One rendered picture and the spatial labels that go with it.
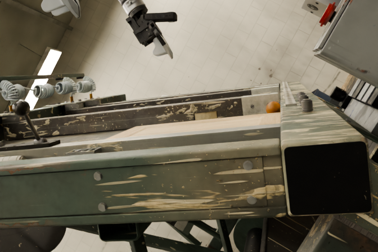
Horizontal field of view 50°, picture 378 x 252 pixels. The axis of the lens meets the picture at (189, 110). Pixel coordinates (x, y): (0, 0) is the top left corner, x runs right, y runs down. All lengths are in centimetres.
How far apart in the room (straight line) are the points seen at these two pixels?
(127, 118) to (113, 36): 532
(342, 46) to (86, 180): 44
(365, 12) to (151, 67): 601
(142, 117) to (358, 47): 102
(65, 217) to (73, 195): 4
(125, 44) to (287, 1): 259
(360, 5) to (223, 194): 33
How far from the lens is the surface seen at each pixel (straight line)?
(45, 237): 209
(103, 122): 155
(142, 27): 147
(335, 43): 60
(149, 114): 148
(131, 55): 665
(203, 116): 144
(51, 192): 74
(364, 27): 61
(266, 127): 86
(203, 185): 64
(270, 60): 634
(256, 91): 189
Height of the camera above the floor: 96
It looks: 8 degrees up
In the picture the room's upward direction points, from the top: 61 degrees counter-clockwise
